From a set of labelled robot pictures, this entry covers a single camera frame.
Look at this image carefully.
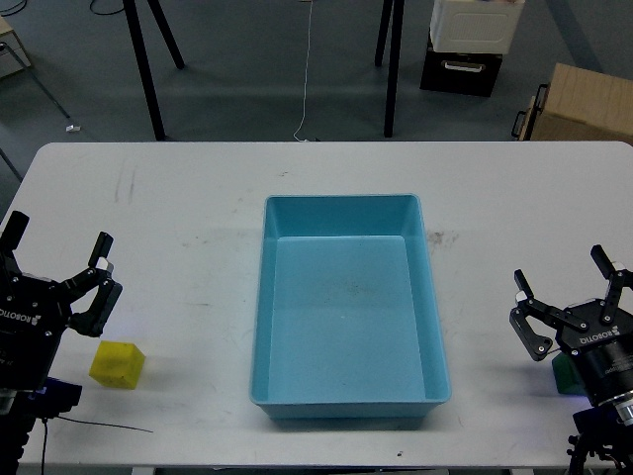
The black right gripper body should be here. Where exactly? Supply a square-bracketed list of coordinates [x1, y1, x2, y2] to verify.
[557, 299, 632, 407]

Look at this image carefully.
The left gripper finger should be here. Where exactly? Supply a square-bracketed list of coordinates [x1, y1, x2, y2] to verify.
[1, 211, 30, 259]
[57, 232, 123, 337]

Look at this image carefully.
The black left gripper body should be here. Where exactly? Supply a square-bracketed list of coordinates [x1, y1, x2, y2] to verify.
[1, 257, 69, 391]

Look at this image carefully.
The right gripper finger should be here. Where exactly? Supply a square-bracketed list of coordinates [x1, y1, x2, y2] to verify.
[590, 244, 632, 323]
[509, 269, 588, 361]

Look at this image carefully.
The green block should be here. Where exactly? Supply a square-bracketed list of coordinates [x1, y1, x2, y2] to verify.
[552, 352, 586, 396]

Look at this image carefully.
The yellow block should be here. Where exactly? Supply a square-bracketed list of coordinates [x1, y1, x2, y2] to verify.
[89, 340, 145, 390]

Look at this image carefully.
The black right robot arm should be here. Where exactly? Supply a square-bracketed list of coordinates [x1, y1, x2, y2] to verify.
[509, 244, 632, 474]

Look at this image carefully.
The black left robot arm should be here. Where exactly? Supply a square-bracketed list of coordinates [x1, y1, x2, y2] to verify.
[1, 211, 123, 474]

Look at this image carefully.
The black drawer box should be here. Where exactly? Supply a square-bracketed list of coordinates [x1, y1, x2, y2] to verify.
[419, 38, 503, 97]

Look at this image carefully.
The white storage box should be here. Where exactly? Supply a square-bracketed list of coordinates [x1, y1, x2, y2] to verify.
[429, 1, 525, 55]

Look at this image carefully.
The wooden furniture with metal leg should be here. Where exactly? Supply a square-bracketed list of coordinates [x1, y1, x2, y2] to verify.
[0, 14, 71, 182]

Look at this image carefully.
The blue plastic bin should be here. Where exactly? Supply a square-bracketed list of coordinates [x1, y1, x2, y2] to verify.
[250, 194, 452, 420]

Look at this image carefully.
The left black tripod stand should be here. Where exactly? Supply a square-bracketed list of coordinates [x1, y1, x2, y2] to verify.
[123, 0, 185, 142]

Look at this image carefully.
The black tripod stand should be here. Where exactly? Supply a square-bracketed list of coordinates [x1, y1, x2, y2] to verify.
[123, 0, 185, 142]
[374, 0, 405, 138]

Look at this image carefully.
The right black tripod stand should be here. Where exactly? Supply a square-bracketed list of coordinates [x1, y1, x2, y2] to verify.
[374, 0, 405, 138]

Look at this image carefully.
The thin black cable tie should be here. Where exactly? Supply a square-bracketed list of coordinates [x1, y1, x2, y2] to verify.
[56, 416, 153, 433]

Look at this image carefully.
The cardboard box with handles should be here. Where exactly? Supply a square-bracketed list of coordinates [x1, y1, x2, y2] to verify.
[511, 63, 632, 144]

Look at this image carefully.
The white hanging cable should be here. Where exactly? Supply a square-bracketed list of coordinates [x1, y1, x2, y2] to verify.
[293, 0, 320, 143]

